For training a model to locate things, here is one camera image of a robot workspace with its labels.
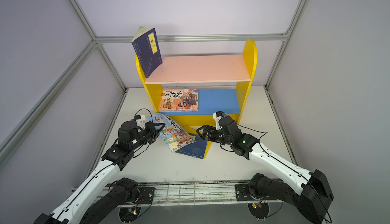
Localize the yellow cartoon book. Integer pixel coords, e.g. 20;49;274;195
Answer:
183;126;212;160

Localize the dark blue book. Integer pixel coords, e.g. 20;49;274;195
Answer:
175;134;208;159
131;26;163;78

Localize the light blue comic book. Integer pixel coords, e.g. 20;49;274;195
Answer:
148;113;196;152

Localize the orange comic book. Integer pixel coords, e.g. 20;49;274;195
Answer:
159;89;199;112

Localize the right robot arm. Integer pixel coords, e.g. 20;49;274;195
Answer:
196;111;334;224

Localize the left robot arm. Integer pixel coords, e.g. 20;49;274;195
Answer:
35;116;165;224

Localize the yellow pink blue bookshelf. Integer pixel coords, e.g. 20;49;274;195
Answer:
136;39;258;126

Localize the dark blue standing book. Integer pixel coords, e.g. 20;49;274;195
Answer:
131;26;163;78

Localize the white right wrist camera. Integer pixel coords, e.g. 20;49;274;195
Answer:
213;111;226;130

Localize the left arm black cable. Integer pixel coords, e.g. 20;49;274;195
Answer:
112;107;153;161

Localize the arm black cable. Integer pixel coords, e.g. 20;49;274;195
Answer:
219;123;333;224
112;107;153;161

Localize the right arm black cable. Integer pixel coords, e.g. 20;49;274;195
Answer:
219;123;333;224

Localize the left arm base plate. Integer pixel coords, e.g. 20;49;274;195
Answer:
135;186;155;206

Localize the aluminium cage frame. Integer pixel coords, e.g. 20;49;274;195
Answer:
0;0;390;224

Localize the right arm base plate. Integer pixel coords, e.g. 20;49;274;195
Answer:
235;183;263;202

